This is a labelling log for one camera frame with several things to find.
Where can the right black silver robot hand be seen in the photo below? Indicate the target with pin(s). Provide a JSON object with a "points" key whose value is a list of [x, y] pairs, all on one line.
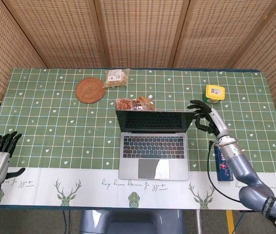
{"points": [[219, 123]]}

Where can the silver grey laptop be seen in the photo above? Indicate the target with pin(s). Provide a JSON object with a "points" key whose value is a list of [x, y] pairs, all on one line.
{"points": [[152, 151]]}

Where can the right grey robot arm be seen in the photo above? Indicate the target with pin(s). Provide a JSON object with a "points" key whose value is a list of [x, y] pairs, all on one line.
{"points": [[247, 175]]}

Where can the green tub with yellow lid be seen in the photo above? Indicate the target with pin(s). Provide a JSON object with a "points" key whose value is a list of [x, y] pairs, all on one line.
{"points": [[214, 93]]}

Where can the dark blue printed box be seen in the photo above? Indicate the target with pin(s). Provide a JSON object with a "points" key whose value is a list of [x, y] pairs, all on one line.
{"points": [[222, 168]]}

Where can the green checkered tablecloth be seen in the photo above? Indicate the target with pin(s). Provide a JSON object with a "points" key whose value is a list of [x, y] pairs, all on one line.
{"points": [[55, 126]]}

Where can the orange sauce spout pouch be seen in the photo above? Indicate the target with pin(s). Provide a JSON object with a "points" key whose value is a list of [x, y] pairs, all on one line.
{"points": [[133, 103]]}

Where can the silver table leg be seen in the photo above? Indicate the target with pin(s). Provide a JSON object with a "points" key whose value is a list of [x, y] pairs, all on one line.
{"points": [[199, 221]]}

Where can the packaged bread in clear wrap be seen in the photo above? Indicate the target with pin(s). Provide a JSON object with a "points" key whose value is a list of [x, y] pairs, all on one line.
{"points": [[116, 78]]}

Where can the round woven rattan coaster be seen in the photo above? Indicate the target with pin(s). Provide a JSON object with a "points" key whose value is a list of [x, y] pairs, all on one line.
{"points": [[89, 90]]}

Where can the grey blue robot torso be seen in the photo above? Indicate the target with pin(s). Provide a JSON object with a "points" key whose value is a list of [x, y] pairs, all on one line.
{"points": [[130, 223]]}

